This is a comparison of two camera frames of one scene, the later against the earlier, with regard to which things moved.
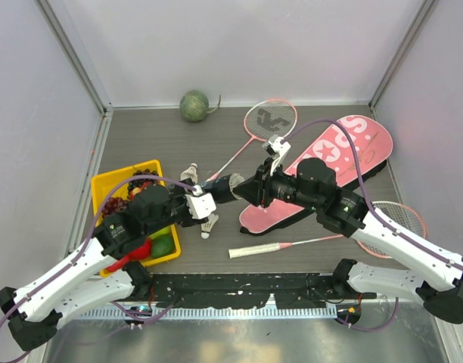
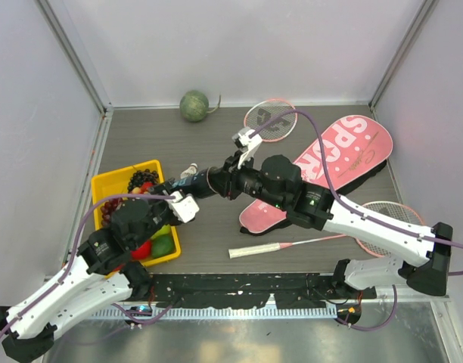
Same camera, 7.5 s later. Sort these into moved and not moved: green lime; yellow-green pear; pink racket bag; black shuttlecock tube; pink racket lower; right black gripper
Moved: right black gripper; black shuttlecock tube
Not moved: yellow-green pear; pink racket bag; pink racket lower; green lime
